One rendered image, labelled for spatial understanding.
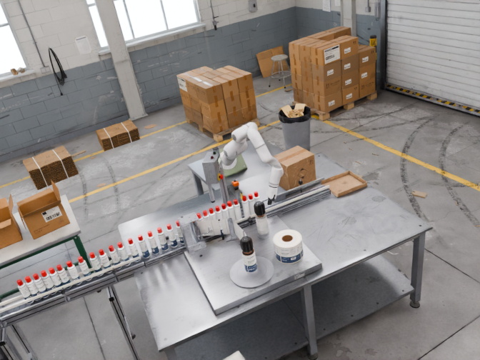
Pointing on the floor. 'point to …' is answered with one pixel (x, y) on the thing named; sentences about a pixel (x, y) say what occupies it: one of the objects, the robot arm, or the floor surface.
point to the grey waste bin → (296, 134)
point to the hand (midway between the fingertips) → (269, 202)
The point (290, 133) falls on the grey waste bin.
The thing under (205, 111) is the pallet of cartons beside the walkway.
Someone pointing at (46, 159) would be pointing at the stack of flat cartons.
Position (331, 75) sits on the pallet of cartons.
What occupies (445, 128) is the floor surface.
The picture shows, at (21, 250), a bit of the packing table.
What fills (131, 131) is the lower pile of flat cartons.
